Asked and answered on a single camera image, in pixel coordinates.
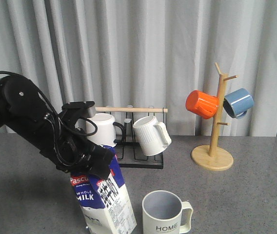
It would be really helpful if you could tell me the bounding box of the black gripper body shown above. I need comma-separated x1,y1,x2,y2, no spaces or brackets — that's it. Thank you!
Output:
55,127,113,180

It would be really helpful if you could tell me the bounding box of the Pascual whole milk carton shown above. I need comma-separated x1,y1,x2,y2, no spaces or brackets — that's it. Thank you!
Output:
70,156,137,234

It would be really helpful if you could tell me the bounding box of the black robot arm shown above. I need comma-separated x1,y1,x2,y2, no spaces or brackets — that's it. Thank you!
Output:
0,71,114,179

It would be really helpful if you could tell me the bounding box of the white ribbed mug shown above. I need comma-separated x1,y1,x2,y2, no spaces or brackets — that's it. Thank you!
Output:
133,116,172,156

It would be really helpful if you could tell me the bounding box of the cream HOME mug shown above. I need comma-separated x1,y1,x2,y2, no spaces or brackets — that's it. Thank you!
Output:
142,190,194,234

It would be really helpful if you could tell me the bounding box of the grey curtain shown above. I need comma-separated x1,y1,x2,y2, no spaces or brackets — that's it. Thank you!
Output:
0,0,277,137

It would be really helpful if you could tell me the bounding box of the orange mug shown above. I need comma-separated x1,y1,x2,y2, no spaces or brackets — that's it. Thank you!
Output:
185,90,219,119

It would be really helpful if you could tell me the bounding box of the wooden mug tree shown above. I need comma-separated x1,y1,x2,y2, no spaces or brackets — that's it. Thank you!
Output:
191,63,238,171

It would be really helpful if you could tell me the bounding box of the blue mug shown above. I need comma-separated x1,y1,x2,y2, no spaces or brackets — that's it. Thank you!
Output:
223,88,254,119

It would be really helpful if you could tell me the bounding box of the white mug black handle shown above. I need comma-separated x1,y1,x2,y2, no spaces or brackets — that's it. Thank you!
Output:
86,113,126,147

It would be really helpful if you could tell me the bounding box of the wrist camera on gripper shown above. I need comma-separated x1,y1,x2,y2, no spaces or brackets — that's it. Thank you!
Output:
59,101,96,123

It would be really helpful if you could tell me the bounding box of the black wire mug rack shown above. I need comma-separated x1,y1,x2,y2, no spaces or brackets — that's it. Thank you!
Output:
95,105,168,169

